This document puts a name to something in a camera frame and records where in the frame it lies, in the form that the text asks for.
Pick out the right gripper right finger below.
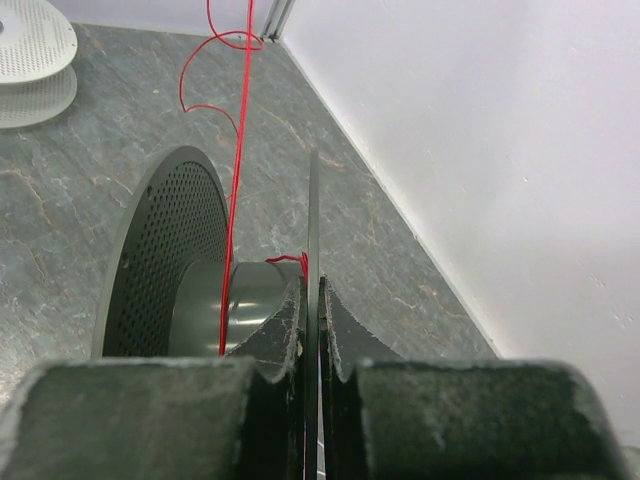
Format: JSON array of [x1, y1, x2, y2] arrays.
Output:
[[319, 279, 630, 479]]

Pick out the dark grey cable spool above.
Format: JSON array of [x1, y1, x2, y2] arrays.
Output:
[[91, 146, 320, 479]]

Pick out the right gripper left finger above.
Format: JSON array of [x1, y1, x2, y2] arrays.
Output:
[[1, 281, 306, 479]]

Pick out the red wire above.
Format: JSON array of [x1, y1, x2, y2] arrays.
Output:
[[179, 0, 310, 357]]

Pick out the white cable spool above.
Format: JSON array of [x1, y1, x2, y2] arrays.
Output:
[[1, 0, 78, 130]]

